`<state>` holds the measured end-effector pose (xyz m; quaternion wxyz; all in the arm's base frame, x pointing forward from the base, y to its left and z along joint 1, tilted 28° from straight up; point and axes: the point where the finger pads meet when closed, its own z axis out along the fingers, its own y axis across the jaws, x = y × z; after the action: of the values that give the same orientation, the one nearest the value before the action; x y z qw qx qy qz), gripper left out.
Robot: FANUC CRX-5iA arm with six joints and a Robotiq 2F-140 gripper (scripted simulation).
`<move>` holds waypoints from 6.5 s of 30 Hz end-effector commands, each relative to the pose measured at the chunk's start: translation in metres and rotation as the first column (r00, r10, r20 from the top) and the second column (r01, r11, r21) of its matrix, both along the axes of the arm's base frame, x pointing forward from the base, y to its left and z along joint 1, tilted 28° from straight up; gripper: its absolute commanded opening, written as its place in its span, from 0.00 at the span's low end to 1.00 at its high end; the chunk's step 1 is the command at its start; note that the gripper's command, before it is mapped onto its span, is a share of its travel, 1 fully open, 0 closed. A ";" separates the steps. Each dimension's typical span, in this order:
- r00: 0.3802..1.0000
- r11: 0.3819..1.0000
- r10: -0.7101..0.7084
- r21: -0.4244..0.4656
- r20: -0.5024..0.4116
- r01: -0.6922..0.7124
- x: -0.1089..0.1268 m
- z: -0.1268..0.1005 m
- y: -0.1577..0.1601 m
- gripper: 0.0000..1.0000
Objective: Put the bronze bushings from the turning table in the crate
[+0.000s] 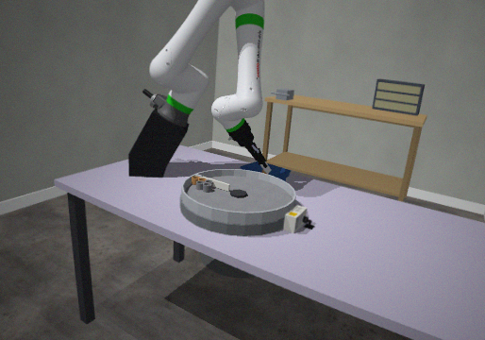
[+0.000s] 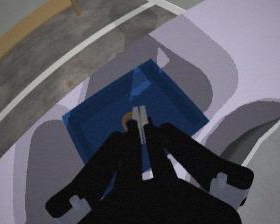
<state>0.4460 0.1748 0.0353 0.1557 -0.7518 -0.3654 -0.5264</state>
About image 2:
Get grey round turning table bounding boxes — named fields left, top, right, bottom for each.
left=219, top=118, right=280, bottom=224

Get bronze ring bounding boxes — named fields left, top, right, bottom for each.
left=122, top=112, right=133, bottom=132

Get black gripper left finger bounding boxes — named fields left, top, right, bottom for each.
left=45, top=107, right=143, bottom=224

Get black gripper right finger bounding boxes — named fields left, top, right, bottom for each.
left=140, top=105, right=254, bottom=224

